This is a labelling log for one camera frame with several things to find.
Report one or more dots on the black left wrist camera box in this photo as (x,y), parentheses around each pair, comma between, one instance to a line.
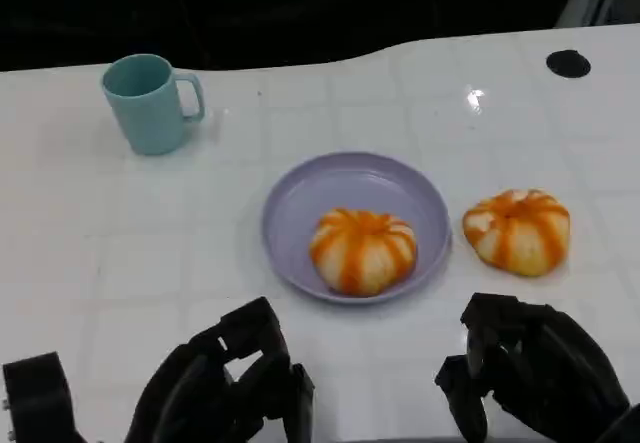
(37,398)

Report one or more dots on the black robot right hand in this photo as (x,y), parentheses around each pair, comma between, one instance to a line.
(545,368)

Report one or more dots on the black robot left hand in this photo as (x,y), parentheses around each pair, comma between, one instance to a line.
(190,393)

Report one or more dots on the pale green mug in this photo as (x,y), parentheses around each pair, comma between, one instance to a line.
(147,118)

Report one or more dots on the black round table grommet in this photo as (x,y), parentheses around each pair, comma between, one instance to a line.
(568,63)

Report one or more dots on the orange white toy bread roll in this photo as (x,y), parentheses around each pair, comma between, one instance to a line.
(517,235)
(362,253)

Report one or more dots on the lilac plate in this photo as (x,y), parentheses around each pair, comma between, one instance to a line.
(300,203)

